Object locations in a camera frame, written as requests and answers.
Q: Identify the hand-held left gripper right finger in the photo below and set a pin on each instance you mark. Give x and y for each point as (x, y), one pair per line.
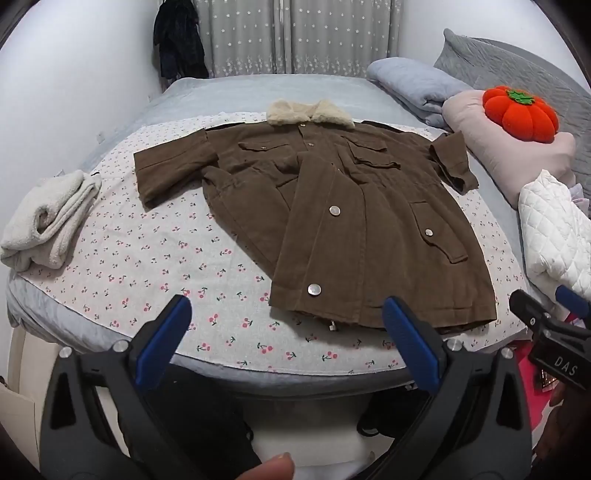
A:
(411, 341)

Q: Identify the dark hanging clothes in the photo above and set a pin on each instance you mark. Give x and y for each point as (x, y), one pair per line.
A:
(180, 41)

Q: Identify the grey quilted pillow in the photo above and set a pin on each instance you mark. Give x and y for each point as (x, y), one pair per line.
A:
(503, 64)

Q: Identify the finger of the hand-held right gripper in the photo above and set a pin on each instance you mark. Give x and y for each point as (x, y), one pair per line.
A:
(572, 302)
(528, 309)

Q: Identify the grey bed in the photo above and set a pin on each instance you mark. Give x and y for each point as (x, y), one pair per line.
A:
(231, 92)

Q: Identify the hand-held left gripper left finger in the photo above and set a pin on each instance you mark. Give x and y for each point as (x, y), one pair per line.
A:
(161, 341)

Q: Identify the pink pillow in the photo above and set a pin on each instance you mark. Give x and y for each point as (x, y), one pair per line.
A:
(503, 152)

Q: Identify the folded light blue blanket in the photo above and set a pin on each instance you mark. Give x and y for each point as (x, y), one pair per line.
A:
(411, 83)

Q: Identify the orange pumpkin plush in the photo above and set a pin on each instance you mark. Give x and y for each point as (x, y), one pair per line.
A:
(521, 115)

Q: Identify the person's left hand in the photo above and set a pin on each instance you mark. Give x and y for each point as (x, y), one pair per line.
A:
(274, 468)

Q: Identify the grey star print curtain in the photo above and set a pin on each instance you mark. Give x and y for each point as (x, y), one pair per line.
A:
(295, 37)

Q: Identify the cherry print sheet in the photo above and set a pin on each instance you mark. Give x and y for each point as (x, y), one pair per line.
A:
(138, 258)

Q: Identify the white quilted jacket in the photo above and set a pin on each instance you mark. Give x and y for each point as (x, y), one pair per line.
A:
(554, 230)

